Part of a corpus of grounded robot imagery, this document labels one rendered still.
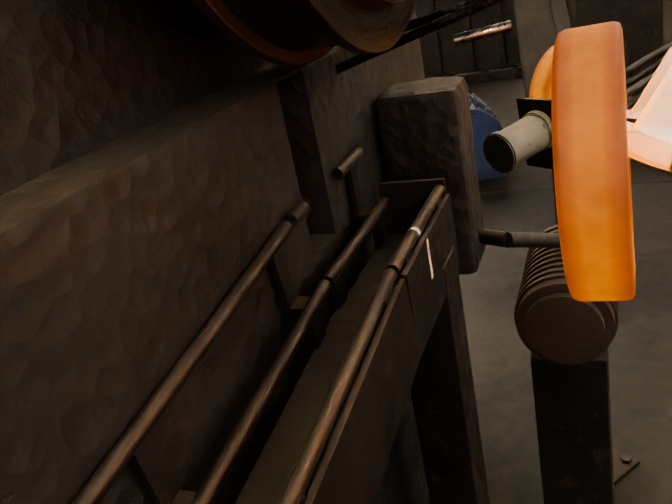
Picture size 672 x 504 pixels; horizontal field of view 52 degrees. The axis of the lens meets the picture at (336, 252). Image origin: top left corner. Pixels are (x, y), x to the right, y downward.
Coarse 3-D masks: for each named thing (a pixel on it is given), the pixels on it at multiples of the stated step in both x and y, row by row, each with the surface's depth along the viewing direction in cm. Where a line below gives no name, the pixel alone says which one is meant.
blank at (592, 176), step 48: (576, 48) 34; (576, 96) 33; (624, 96) 32; (576, 144) 32; (624, 144) 32; (576, 192) 33; (624, 192) 32; (576, 240) 34; (624, 240) 33; (576, 288) 36; (624, 288) 35
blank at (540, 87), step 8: (552, 48) 99; (544, 56) 99; (552, 56) 98; (544, 64) 98; (536, 72) 99; (544, 72) 98; (536, 80) 99; (544, 80) 98; (536, 88) 99; (544, 88) 97; (536, 96) 99; (544, 96) 98
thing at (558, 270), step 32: (544, 256) 95; (544, 288) 88; (544, 320) 88; (576, 320) 87; (608, 320) 87; (544, 352) 90; (576, 352) 89; (608, 352) 99; (544, 384) 96; (576, 384) 94; (608, 384) 93; (544, 416) 98; (576, 416) 97; (608, 416) 95; (544, 448) 101; (576, 448) 99; (608, 448) 97; (544, 480) 103; (576, 480) 101; (608, 480) 100
